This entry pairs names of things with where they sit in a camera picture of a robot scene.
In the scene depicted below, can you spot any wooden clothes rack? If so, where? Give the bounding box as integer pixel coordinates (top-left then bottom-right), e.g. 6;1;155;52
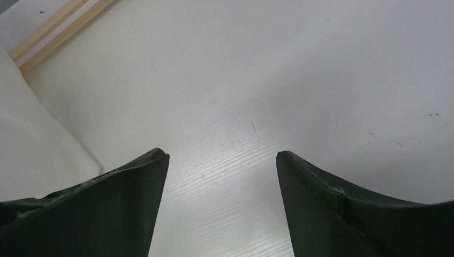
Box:
1;0;118;75

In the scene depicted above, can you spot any white garment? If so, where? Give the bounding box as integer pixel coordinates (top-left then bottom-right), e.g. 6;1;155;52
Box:
1;49;101;201

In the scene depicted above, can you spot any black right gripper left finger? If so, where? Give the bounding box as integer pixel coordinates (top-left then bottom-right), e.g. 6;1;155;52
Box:
1;148;170;256

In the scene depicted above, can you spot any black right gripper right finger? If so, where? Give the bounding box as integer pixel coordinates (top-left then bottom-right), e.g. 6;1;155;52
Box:
276;151;453;256

